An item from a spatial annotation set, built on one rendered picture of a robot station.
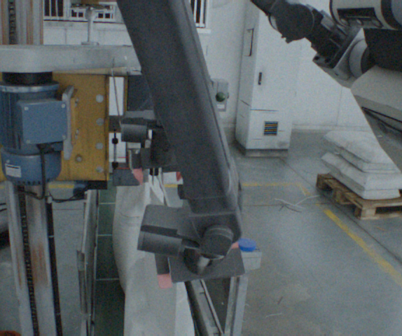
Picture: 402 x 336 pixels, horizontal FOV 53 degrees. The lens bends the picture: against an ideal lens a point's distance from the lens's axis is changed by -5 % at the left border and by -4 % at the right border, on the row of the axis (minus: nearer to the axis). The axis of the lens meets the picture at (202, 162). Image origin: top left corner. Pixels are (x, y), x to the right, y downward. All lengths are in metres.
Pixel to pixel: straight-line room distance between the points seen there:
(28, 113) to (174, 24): 0.64
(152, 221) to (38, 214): 0.87
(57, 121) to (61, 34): 2.98
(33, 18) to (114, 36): 2.68
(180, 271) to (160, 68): 0.37
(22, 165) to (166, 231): 0.57
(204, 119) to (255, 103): 4.56
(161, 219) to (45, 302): 1.06
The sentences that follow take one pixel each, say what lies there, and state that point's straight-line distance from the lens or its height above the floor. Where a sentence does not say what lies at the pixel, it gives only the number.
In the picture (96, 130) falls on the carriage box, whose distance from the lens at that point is 1.22.
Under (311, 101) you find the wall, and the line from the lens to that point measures 5.92.
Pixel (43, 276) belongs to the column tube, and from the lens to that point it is 1.50.
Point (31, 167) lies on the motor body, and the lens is 1.06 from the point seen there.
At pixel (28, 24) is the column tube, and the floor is 1.47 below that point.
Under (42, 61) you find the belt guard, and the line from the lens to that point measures 1.00.
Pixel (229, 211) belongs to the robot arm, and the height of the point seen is 1.28.
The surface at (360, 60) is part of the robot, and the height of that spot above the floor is 1.44.
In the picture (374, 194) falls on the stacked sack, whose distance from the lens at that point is 3.90.
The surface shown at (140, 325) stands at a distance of 1.04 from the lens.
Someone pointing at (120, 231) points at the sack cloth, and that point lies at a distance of 1.67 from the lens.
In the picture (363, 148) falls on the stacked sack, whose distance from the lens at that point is 3.78.
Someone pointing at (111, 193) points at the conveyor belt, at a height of 0.38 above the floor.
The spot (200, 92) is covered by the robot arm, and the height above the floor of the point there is 1.42.
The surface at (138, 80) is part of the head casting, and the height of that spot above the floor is 1.33.
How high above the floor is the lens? 1.48
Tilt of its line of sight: 18 degrees down
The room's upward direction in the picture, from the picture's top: 4 degrees clockwise
